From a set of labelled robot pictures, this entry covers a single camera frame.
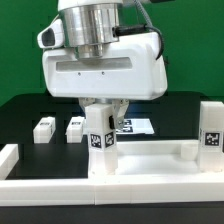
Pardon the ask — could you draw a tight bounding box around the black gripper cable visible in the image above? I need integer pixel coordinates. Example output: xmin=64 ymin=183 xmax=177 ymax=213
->
xmin=113 ymin=23 xmax=165 ymax=61

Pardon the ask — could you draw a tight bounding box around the white fence bar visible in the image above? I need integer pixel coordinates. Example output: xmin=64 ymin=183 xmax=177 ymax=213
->
xmin=0 ymin=144 xmax=19 ymax=180
xmin=0 ymin=173 xmax=224 ymax=206

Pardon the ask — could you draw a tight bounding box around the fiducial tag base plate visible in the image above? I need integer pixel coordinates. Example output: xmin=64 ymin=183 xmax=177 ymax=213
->
xmin=117 ymin=118 xmax=154 ymax=134

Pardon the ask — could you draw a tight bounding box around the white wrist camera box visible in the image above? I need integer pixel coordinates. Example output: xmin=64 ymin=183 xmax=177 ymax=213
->
xmin=37 ymin=19 xmax=65 ymax=49

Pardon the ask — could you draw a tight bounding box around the white desk top tray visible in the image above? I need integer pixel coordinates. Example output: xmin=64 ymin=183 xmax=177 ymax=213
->
xmin=88 ymin=140 xmax=200 ymax=177

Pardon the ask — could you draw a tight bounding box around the white front fence bar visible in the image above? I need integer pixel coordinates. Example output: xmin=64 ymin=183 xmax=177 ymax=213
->
xmin=0 ymin=173 xmax=224 ymax=206

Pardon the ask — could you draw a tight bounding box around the white left fence bar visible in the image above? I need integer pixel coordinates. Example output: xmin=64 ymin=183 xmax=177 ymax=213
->
xmin=0 ymin=144 xmax=19 ymax=180

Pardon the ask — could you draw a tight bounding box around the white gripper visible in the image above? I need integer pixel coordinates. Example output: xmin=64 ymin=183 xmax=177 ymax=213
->
xmin=42 ymin=32 xmax=167 ymax=130

